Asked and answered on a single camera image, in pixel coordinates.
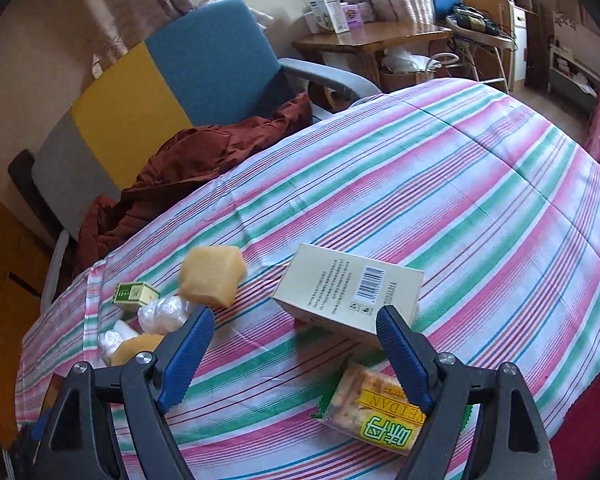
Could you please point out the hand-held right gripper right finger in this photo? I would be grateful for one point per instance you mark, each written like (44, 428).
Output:
(402, 355)

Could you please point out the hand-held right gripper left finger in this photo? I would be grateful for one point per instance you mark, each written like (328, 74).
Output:
(187, 355)

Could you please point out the white plastic-wrapped item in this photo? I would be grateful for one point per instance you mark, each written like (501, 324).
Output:
(111, 342)
(162, 312)

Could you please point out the green yellow cracker packet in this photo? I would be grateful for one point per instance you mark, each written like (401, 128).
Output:
(370, 405)

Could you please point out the small white box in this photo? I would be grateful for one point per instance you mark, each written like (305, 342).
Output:
(126, 327)

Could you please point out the small green box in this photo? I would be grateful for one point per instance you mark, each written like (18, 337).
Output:
(135, 294)

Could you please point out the yellow sponge block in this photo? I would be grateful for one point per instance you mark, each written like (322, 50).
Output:
(212, 275)

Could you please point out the cream box with barcode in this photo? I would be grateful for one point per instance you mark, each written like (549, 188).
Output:
(340, 280)

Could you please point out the striped pink green blanket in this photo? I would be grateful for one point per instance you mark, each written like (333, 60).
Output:
(380, 185)

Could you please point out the dark red cloth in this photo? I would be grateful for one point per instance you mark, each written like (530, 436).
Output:
(190, 170)

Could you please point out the wooden wardrobe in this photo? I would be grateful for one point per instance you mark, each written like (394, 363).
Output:
(5, 285)

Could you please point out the white plastic bag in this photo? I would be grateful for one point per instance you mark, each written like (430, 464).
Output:
(405, 62)

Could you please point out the grey yellow blue chair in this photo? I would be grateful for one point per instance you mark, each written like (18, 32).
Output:
(205, 60)

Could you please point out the wooden desk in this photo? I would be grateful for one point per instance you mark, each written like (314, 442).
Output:
(375, 40)

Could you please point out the metal rack table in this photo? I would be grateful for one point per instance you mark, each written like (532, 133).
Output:
(480, 27)

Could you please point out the purple box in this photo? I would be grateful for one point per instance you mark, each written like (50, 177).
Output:
(356, 14)

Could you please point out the white boxes on desk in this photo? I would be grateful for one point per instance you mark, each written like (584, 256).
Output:
(325, 10)

